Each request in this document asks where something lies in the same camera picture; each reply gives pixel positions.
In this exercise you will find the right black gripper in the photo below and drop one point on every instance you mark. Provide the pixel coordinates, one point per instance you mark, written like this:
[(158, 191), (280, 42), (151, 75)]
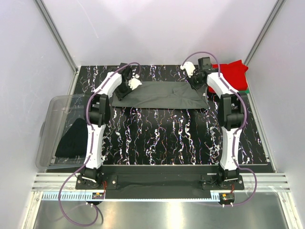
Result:
[(190, 80)]

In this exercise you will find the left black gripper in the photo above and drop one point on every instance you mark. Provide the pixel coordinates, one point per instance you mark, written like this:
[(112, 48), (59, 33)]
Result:
[(120, 95)]

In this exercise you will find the grey t shirt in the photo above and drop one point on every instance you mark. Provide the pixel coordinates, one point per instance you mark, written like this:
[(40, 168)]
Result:
[(164, 95)]

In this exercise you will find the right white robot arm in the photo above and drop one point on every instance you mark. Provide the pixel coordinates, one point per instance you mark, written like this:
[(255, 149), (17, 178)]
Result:
[(231, 115)]

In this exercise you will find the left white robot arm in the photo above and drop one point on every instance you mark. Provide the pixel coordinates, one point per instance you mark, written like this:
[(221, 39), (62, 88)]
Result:
[(97, 115)]

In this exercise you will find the red folded t shirt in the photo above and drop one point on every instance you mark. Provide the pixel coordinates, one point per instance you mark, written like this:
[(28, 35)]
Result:
[(233, 73)]

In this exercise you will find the green folded t shirt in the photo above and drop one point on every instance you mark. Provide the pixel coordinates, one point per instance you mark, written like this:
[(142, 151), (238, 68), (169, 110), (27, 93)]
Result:
[(246, 92)]

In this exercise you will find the clear plastic bin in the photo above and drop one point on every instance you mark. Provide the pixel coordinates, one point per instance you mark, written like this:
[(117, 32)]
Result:
[(63, 111)]

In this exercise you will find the black t shirt in bin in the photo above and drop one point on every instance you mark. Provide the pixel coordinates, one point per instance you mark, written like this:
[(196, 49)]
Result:
[(74, 141)]

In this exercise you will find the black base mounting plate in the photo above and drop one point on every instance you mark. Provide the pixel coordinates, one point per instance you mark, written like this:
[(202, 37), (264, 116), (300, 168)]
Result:
[(206, 177)]

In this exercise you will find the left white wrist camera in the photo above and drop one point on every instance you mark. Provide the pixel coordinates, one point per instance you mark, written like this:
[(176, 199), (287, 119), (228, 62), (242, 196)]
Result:
[(134, 83)]

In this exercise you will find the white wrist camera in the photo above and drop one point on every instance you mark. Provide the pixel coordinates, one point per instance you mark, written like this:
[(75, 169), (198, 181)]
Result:
[(134, 83), (189, 68)]

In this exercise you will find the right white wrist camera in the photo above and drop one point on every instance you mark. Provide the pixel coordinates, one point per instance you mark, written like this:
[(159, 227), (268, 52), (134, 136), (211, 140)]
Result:
[(189, 68)]

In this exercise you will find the white slotted cable duct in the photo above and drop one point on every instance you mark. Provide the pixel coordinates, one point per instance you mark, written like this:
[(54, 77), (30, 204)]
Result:
[(92, 196)]

